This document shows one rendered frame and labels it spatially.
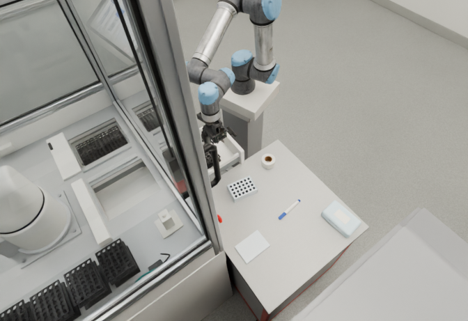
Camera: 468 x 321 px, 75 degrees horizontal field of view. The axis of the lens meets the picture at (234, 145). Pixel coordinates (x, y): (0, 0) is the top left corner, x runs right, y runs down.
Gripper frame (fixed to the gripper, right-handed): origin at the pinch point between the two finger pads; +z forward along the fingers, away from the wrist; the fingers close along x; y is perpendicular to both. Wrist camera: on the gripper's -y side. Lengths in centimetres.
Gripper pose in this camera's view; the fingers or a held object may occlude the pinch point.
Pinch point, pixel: (212, 142)
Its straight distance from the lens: 139.6
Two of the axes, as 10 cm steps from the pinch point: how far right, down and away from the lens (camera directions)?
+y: 5.9, 6.4, -4.9
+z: 0.3, 5.9, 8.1
